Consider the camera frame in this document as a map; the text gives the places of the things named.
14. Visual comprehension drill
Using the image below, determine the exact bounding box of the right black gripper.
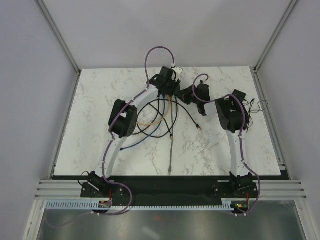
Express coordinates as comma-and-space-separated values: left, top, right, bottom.
175, 85, 201, 105

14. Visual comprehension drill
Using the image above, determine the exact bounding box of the black ethernet cable port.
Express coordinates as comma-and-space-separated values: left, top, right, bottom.
142, 96, 202, 140

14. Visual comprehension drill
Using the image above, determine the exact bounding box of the black power adapter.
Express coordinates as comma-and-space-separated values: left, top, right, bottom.
232, 89, 247, 102

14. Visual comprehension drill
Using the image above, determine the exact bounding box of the thin black adapter wire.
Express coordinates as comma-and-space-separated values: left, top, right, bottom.
243, 97, 268, 131

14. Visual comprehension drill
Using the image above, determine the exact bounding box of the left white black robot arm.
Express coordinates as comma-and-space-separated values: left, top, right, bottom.
80, 64, 183, 198

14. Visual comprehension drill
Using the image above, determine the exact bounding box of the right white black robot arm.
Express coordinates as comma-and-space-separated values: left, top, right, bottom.
177, 83, 259, 198

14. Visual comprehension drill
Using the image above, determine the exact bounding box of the yellow ethernet cable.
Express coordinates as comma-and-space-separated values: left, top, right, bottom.
136, 94, 173, 126

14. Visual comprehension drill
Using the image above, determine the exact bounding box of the black ethernet cable long loop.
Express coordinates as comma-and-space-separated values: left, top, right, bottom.
133, 97, 166, 135

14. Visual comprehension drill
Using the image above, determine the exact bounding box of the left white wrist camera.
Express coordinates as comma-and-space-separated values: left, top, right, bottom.
171, 66, 183, 78

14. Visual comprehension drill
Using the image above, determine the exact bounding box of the blue ethernet cable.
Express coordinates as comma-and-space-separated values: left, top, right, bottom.
119, 94, 167, 151

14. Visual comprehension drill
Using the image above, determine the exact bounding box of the grey ethernet cable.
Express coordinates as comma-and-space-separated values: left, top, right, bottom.
167, 96, 176, 176

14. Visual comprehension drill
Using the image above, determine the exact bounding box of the right aluminium frame post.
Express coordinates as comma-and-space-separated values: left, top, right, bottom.
251, 0, 300, 74

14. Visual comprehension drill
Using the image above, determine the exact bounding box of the aluminium frame post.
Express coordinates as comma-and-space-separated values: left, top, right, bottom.
251, 0, 300, 74
34, 0, 82, 75

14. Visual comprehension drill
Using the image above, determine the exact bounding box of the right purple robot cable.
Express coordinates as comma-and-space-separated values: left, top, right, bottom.
193, 73, 262, 218

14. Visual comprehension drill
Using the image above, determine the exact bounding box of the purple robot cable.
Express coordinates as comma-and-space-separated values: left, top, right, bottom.
193, 73, 262, 218
44, 46, 175, 228

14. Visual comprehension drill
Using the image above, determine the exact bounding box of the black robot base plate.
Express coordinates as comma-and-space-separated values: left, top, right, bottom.
79, 175, 258, 207

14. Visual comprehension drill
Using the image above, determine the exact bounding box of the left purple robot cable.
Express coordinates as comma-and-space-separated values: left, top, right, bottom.
44, 46, 175, 228

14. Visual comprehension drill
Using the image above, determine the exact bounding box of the white slotted cable duct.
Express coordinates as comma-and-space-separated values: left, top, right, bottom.
45, 199, 249, 211

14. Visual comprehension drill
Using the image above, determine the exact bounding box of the left aluminium frame post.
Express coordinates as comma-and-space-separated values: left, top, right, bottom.
34, 0, 82, 75

